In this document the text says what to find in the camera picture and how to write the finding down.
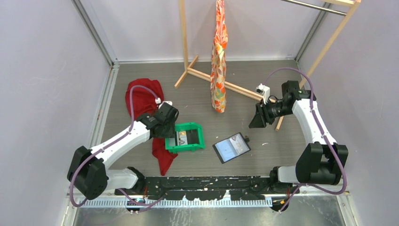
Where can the green plastic bin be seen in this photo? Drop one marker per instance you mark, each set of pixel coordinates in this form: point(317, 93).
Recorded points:
point(195, 138)

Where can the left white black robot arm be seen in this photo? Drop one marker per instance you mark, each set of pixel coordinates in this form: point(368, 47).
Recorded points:
point(90, 171)

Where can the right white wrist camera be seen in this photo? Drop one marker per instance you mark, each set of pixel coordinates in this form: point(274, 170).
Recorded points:
point(264, 91)

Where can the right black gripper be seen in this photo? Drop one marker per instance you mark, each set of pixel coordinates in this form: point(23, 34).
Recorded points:
point(262, 115)

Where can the red cloth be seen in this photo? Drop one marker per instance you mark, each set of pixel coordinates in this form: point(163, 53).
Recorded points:
point(140, 98)

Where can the black card holder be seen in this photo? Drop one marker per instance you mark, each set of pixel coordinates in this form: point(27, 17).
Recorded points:
point(224, 149)

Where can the wooden clothes rack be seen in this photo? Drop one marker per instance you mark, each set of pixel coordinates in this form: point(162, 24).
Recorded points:
point(344, 8)

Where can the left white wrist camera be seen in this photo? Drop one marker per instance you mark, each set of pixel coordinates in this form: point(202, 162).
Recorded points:
point(170, 103)

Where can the perforated metal rail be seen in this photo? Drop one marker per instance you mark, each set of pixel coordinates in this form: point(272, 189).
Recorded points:
point(184, 203)

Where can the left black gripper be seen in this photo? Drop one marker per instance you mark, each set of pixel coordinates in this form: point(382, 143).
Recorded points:
point(170, 133)

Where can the orange floral tote bag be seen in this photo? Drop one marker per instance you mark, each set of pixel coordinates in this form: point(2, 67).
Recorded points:
point(218, 60)

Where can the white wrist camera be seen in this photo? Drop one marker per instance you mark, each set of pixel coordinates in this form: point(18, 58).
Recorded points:
point(170, 103)
point(264, 91)

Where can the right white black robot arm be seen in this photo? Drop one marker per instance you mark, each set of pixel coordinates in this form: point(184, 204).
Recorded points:
point(322, 159)

